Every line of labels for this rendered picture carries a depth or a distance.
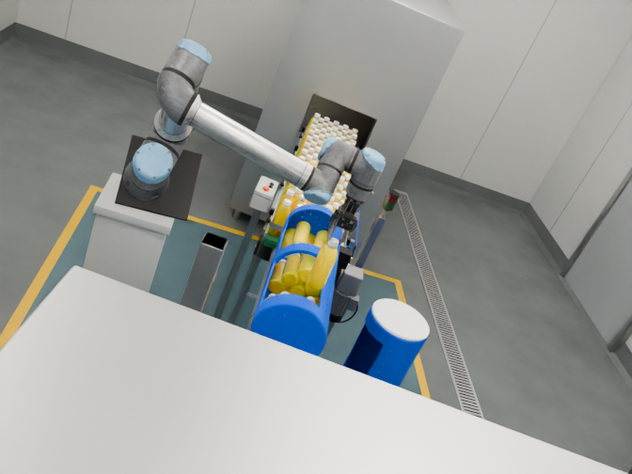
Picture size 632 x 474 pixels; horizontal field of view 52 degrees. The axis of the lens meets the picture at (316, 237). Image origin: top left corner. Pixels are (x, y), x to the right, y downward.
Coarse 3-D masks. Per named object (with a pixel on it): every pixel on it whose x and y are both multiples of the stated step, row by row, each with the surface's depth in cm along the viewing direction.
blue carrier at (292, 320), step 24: (288, 216) 315; (312, 216) 315; (336, 264) 285; (264, 288) 257; (264, 312) 239; (288, 312) 238; (312, 312) 237; (264, 336) 245; (288, 336) 243; (312, 336) 242
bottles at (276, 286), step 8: (288, 232) 310; (288, 240) 303; (312, 240) 310; (280, 248) 302; (288, 256) 299; (280, 264) 283; (280, 272) 277; (272, 280) 272; (280, 280) 272; (272, 288) 274; (280, 288) 273; (288, 288) 279; (296, 288) 272; (304, 288) 274; (304, 296) 279; (312, 296) 274; (320, 296) 275
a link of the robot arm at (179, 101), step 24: (168, 72) 203; (168, 96) 202; (192, 96) 203; (192, 120) 205; (216, 120) 206; (240, 144) 209; (264, 144) 211; (288, 168) 212; (312, 168) 215; (336, 168) 218; (312, 192) 214
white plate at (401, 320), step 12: (384, 300) 300; (396, 300) 304; (372, 312) 289; (384, 312) 291; (396, 312) 295; (408, 312) 299; (384, 324) 283; (396, 324) 287; (408, 324) 290; (420, 324) 294; (396, 336) 281; (408, 336) 283; (420, 336) 286
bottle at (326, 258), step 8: (328, 248) 241; (336, 248) 243; (320, 256) 242; (328, 256) 241; (336, 256) 242; (320, 264) 243; (328, 264) 242; (312, 272) 246; (320, 272) 244; (328, 272) 244; (312, 280) 246; (320, 280) 245; (320, 288) 247
